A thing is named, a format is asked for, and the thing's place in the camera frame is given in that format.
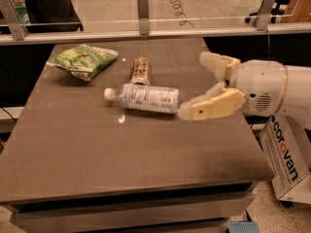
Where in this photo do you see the left metal bracket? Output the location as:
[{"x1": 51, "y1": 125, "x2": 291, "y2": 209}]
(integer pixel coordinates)
[{"x1": 0, "y1": 0, "x2": 28, "y2": 41}]

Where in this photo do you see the clear plastic water bottle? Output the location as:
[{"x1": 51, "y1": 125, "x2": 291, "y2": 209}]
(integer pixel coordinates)
[{"x1": 103, "y1": 83, "x2": 179, "y2": 114}]

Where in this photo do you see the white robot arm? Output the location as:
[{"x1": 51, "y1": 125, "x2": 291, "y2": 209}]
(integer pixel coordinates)
[{"x1": 178, "y1": 51, "x2": 311, "y2": 129}]

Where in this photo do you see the green chip bag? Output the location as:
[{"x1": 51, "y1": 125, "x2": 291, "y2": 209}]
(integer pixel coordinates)
[{"x1": 46, "y1": 44, "x2": 119, "y2": 82}]

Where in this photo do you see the white corovan cardboard box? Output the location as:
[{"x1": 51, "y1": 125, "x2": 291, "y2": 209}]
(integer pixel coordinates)
[{"x1": 259, "y1": 115, "x2": 311, "y2": 204}]

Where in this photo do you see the grey table drawer unit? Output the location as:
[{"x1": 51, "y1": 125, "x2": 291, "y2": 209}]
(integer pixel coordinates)
[{"x1": 9, "y1": 189, "x2": 255, "y2": 233}]

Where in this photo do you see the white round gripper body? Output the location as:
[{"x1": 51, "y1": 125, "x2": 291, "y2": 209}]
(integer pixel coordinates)
[{"x1": 230, "y1": 60, "x2": 287, "y2": 117}]

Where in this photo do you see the blue perforated pad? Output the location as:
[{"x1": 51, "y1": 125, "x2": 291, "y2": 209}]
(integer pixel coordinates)
[{"x1": 228, "y1": 221, "x2": 259, "y2": 233}]

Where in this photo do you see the right metal bracket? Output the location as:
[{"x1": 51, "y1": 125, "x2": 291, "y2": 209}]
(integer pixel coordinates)
[{"x1": 255, "y1": 0, "x2": 276, "y2": 31}]

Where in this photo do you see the metal bracket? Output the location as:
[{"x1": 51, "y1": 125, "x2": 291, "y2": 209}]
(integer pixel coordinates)
[
  {"x1": 137, "y1": 0, "x2": 150, "y2": 36},
  {"x1": 0, "y1": 0, "x2": 28, "y2": 41},
  {"x1": 255, "y1": 0, "x2": 276, "y2": 31}
]

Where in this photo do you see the middle metal bracket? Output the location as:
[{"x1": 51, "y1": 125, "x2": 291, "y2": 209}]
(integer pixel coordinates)
[{"x1": 137, "y1": 0, "x2": 150, "y2": 36}]

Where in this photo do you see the black office chair base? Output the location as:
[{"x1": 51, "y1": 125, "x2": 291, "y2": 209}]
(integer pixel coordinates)
[{"x1": 245, "y1": 0, "x2": 297, "y2": 25}]

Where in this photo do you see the black coiled cable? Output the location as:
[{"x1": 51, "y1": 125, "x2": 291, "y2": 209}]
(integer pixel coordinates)
[{"x1": 162, "y1": 0, "x2": 194, "y2": 28}]

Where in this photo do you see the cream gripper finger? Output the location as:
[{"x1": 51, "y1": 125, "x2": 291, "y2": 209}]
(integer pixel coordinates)
[
  {"x1": 177, "y1": 82, "x2": 246, "y2": 121},
  {"x1": 199, "y1": 51, "x2": 241, "y2": 82}
]

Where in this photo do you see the clear acrylic barrier panel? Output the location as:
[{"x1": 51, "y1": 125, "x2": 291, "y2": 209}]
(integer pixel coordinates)
[{"x1": 0, "y1": 0, "x2": 311, "y2": 32}]

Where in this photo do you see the black cabinet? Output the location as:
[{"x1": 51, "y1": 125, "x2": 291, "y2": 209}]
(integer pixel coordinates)
[{"x1": 25, "y1": 0, "x2": 84, "y2": 33}]

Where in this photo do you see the gold drink can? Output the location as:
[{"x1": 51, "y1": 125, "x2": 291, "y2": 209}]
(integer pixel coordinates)
[{"x1": 130, "y1": 56, "x2": 152, "y2": 85}]

